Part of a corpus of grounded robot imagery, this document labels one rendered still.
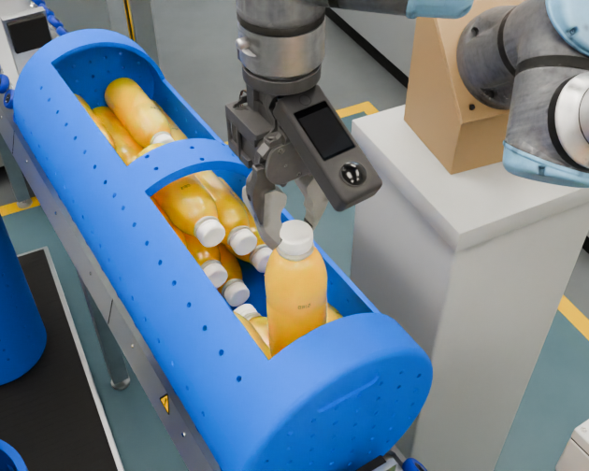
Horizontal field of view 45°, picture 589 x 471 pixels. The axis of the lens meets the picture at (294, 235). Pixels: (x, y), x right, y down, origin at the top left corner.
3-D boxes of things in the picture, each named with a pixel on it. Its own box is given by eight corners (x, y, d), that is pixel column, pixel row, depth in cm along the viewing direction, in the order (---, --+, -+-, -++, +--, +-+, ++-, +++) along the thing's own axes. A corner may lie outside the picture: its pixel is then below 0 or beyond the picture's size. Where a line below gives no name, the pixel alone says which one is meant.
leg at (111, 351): (125, 371, 224) (85, 226, 181) (133, 385, 221) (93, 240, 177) (108, 379, 222) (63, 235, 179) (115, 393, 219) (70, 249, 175)
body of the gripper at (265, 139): (289, 130, 77) (288, 26, 68) (334, 173, 71) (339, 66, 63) (225, 153, 74) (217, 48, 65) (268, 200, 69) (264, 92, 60)
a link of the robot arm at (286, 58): (342, 22, 60) (258, 49, 57) (340, 70, 63) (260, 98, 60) (294, -12, 65) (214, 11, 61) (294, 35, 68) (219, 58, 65)
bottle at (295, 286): (264, 335, 92) (255, 228, 79) (317, 322, 93) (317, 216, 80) (277, 378, 87) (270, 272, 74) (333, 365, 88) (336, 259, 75)
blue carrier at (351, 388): (163, 134, 155) (145, 10, 135) (420, 443, 102) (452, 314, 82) (33, 177, 144) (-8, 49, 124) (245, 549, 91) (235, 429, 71)
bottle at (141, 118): (131, 112, 141) (171, 162, 130) (98, 106, 136) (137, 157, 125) (143, 80, 138) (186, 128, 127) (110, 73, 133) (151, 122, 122)
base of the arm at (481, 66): (529, 0, 109) (570, -24, 100) (556, 95, 110) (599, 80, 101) (444, 21, 106) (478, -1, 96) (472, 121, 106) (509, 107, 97)
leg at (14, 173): (30, 197, 284) (-19, 56, 240) (35, 206, 281) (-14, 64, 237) (15, 202, 282) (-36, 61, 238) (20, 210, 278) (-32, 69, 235)
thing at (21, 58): (57, 64, 180) (42, 6, 169) (63, 70, 177) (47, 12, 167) (18, 75, 176) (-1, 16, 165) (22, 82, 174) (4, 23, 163)
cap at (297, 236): (273, 235, 78) (272, 223, 77) (308, 229, 79) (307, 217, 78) (281, 260, 76) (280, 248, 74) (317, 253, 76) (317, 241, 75)
